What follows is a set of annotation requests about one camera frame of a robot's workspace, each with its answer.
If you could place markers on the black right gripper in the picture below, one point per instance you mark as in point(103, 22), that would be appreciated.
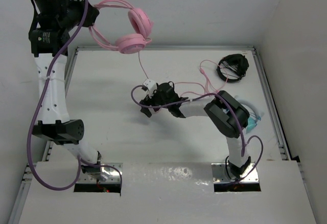
point(148, 101)

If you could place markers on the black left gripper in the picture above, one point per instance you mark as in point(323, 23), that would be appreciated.
point(64, 0)

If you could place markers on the pink cat-ear headphones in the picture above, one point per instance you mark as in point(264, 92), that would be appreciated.
point(132, 40)

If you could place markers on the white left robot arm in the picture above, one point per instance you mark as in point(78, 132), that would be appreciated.
point(49, 36)

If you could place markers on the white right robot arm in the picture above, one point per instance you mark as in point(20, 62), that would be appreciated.
point(228, 115)

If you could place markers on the black wrapped headphones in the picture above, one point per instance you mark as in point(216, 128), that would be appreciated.
point(232, 68)

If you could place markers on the white and teal headphones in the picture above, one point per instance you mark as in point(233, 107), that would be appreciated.
point(256, 114)

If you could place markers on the white front cover board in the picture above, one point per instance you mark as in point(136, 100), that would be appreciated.
point(177, 193)

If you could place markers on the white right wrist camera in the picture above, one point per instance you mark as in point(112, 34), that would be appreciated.
point(150, 86)

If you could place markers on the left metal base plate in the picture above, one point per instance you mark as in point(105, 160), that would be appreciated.
point(106, 174)

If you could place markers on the metal base plate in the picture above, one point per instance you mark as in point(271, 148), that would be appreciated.
point(222, 174)
point(106, 174)

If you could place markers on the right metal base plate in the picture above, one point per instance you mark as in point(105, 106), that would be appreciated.
point(222, 174)

